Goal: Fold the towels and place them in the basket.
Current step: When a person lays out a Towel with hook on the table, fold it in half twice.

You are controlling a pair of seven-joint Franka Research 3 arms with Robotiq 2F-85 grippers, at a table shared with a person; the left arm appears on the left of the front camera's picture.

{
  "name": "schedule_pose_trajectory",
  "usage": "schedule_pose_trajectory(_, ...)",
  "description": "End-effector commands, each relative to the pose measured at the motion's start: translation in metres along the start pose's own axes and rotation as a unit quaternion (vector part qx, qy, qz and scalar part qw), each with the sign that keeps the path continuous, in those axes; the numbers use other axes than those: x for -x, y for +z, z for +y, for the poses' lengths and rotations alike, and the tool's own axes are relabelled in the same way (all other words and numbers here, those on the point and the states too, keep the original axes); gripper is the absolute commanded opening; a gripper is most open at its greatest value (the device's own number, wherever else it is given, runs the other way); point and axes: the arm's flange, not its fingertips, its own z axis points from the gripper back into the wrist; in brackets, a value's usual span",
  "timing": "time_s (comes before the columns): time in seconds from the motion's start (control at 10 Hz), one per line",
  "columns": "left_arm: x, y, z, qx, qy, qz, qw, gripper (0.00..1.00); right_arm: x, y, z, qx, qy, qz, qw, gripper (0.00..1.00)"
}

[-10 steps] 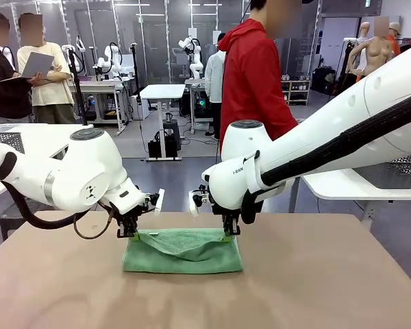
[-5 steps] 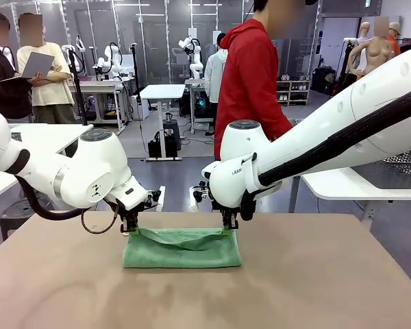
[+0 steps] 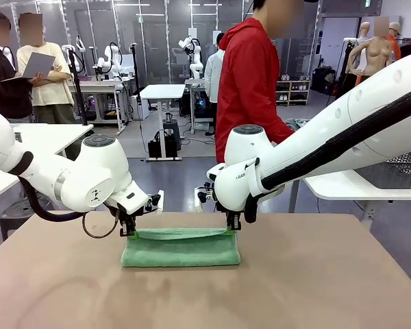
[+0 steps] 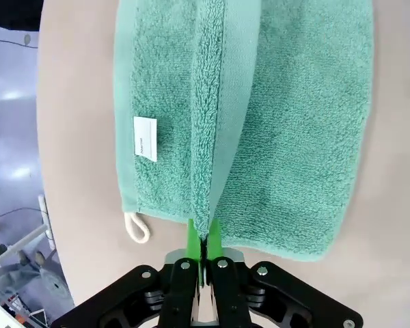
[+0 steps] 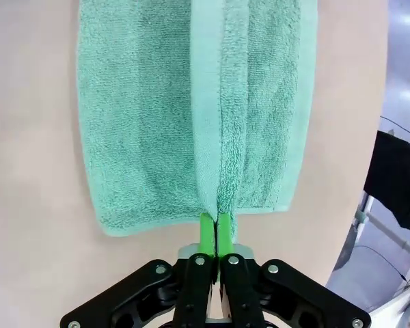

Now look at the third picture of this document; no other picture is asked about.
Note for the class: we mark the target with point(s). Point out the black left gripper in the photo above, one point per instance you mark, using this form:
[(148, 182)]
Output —
[(127, 218)]

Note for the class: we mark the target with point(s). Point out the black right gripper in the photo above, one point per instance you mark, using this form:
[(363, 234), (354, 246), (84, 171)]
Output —
[(233, 216)]

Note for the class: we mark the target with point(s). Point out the green towel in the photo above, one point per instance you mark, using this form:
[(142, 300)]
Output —
[(178, 250)]

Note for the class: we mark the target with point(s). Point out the dark grey mesh basket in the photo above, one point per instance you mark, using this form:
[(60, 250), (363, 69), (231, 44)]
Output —
[(394, 171)]

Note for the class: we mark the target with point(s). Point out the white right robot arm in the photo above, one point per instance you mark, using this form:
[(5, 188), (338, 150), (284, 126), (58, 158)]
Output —
[(311, 140)]

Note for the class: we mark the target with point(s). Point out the person's right forearm red sleeve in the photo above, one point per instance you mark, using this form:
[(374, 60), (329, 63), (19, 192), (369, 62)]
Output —
[(284, 128)]

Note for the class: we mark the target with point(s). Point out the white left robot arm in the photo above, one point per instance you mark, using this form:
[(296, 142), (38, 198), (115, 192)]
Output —
[(99, 171)]

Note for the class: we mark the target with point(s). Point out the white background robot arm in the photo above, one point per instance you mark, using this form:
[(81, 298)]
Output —
[(109, 58), (79, 42), (196, 61)]

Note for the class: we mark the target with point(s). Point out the black bag under desk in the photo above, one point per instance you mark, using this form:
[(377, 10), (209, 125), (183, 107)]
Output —
[(157, 147)]

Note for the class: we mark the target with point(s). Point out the dark round stool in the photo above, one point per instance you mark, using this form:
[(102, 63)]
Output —
[(173, 132)]

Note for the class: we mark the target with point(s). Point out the black plastic stool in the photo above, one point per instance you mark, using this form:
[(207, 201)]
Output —
[(13, 216)]

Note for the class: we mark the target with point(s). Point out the white floor cabinet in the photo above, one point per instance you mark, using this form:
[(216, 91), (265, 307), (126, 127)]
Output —
[(140, 108)]

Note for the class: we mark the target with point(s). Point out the person in red jacket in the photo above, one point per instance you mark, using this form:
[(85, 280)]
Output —
[(246, 85)]

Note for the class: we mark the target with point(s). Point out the white standing desk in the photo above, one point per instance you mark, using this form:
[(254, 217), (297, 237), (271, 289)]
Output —
[(162, 92)]

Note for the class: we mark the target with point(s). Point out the white robot workbench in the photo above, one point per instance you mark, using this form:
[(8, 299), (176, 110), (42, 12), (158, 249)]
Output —
[(104, 87), (195, 85)]

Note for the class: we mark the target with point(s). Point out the wooden shoe shelf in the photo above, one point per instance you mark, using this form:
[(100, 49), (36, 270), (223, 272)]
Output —
[(296, 92)]

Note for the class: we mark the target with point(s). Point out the person in white hoodie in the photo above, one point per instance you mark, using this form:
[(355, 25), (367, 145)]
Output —
[(212, 75)]

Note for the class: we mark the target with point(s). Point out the black pole stand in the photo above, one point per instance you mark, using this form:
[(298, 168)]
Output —
[(135, 75)]

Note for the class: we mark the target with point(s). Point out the person in cream t-shirt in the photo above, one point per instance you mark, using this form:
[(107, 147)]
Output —
[(53, 92)]

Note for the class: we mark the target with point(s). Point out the black tripod stand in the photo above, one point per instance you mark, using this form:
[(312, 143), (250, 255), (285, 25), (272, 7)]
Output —
[(76, 79)]

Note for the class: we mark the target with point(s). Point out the black suitcases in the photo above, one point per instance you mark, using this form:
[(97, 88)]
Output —
[(323, 80)]

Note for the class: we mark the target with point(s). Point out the hanging black trousers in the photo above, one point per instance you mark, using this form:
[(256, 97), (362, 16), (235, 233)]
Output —
[(344, 85)]

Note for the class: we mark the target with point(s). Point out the grey laptop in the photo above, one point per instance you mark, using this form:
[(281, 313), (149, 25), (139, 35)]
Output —
[(37, 65)]

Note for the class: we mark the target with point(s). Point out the person in black hoodie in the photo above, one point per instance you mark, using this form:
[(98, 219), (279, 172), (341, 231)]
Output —
[(3, 89)]

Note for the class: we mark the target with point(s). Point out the skin-tone mannequin grey trousers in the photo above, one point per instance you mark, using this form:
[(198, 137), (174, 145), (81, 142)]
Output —
[(375, 58)]

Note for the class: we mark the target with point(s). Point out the white mannequin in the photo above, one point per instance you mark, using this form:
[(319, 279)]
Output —
[(363, 34)]

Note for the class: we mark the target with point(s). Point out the mannequin with beige hat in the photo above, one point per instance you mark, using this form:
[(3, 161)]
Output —
[(394, 31)]

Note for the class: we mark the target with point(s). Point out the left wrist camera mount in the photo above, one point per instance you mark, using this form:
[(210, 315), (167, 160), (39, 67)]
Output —
[(159, 202)]

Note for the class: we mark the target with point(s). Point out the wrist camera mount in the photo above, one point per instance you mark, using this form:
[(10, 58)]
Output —
[(159, 202), (199, 198)]

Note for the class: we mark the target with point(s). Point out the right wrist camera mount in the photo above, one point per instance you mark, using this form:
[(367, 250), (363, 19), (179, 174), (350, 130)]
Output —
[(199, 198)]

